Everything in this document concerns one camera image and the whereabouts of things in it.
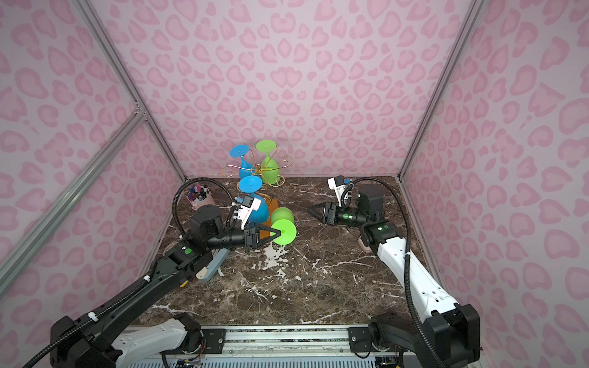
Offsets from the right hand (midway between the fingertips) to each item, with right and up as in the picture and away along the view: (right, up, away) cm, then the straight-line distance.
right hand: (312, 212), depth 70 cm
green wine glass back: (-15, +14, +18) cm, 28 cm away
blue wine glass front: (-18, +9, +1) cm, 20 cm away
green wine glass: (-8, -2, -6) cm, 10 cm away
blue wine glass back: (-26, +22, +15) cm, 37 cm away
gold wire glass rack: (-18, +14, +10) cm, 25 cm away
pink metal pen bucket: (-48, +5, +29) cm, 56 cm away
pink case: (+23, -16, +22) cm, 36 cm away
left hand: (-9, -6, -6) cm, 13 cm away
